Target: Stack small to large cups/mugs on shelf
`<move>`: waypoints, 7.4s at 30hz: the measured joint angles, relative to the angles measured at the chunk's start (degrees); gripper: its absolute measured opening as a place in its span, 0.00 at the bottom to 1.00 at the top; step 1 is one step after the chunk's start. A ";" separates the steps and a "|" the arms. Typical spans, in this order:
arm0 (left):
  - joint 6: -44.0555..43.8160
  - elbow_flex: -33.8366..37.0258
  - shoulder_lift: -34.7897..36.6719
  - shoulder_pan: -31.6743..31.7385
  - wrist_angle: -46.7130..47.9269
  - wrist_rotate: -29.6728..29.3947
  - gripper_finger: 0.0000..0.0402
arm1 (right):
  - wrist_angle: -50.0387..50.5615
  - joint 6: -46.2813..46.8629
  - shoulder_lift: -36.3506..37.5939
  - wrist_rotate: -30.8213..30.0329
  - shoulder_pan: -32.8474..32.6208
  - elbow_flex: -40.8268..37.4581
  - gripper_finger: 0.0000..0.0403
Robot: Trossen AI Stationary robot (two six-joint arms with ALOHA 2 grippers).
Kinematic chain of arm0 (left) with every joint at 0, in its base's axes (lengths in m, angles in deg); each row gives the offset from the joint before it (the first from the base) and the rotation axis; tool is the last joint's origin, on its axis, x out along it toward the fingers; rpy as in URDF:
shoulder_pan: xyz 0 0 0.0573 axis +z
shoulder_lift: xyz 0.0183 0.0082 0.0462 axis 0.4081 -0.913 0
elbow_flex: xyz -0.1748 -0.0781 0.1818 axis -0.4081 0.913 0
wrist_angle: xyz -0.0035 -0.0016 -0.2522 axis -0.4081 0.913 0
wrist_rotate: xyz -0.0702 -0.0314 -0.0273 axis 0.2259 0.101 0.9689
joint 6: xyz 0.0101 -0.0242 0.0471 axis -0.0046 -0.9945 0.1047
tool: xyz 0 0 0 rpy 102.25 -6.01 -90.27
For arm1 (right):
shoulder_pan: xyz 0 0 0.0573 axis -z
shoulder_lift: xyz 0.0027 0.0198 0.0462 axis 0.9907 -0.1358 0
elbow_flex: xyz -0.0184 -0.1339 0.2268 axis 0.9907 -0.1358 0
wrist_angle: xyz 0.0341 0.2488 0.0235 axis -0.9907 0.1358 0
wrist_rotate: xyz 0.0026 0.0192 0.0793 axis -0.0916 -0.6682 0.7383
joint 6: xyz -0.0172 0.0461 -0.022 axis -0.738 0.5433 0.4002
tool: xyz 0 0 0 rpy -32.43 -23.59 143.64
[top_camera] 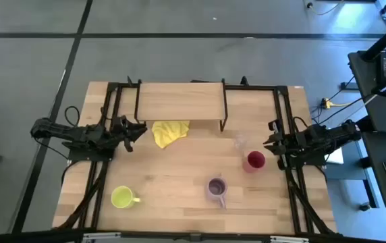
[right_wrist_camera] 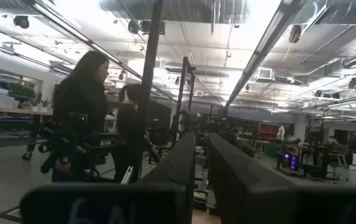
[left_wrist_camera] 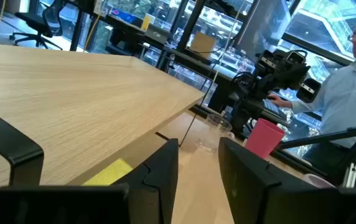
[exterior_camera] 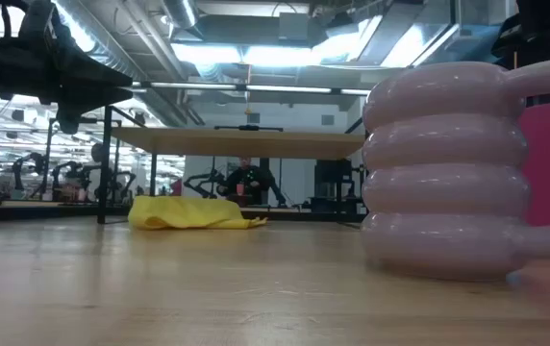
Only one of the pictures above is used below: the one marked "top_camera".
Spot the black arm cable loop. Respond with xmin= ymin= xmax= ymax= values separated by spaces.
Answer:
xmin=64 ymin=105 xmax=81 ymax=128

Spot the black aluminium table frame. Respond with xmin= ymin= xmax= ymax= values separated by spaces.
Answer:
xmin=0 ymin=79 xmax=386 ymax=243

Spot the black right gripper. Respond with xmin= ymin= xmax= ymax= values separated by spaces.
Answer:
xmin=263 ymin=119 xmax=299 ymax=170

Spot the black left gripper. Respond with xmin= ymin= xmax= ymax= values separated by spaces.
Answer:
xmin=111 ymin=115 xmax=148 ymax=153

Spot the wooden shelf with black legs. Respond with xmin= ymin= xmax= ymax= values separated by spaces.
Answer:
xmin=134 ymin=79 xmax=229 ymax=132

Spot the dark side desk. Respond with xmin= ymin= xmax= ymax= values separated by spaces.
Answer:
xmin=347 ymin=50 xmax=386 ymax=213

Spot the yellow-green mug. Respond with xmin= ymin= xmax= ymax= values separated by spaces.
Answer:
xmin=111 ymin=185 xmax=142 ymax=209

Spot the red plastic cup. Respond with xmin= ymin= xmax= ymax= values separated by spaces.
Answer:
xmin=242 ymin=151 xmax=267 ymax=174

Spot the yellow cloth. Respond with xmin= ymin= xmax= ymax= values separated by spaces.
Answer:
xmin=151 ymin=120 xmax=191 ymax=149

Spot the purple ribbed mug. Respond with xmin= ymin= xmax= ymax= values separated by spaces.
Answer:
xmin=206 ymin=177 xmax=228 ymax=209

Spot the black floor cable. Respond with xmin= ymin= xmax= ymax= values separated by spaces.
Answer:
xmin=310 ymin=76 xmax=366 ymax=126

